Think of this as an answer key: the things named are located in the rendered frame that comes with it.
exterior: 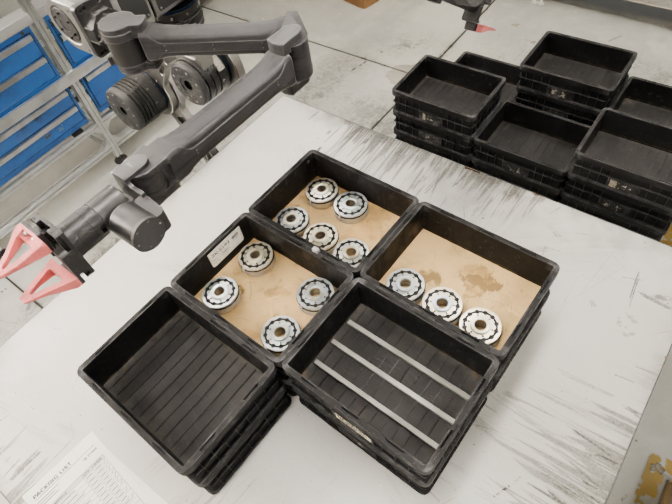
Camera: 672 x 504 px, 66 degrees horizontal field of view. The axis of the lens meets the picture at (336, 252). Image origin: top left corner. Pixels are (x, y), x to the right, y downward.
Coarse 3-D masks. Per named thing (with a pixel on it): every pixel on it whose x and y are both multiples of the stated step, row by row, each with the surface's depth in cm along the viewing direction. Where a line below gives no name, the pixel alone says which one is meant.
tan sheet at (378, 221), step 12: (312, 180) 166; (300, 192) 164; (288, 204) 162; (300, 204) 161; (372, 204) 157; (312, 216) 158; (324, 216) 157; (372, 216) 155; (384, 216) 154; (396, 216) 154; (336, 228) 154; (348, 228) 153; (360, 228) 153; (372, 228) 152; (384, 228) 151; (372, 240) 149
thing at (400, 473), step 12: (492, 384) 122; (300, 396) 132; (312, 408) 134; (480, 408) 129; (324, 420) 132; (336, 420) 121; (348, 432) 125; (360, 444) 126; (456, 444) 123; (372, 456) 125; (384, 456) 115; (396, 468) 115; (408, 480) 121; (432, 480) 111; (420, 492) 119
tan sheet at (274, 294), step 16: (256, 240) 155; (224, 272) 149; (240, 272) 148; (272, 272) 147; (288, 272) 146; (304, 272) 146; (240, 288) 145; (256, 288) 144; (272, 288) 144; (288, 288) 143; (336, 288) 141; (240, 304) 142; (256, 304) 141; (272, 304) 141; (288, 304) 140; (240, 320) 139; (256, 320) 138; (304, 320) 137; (256, 336) 135
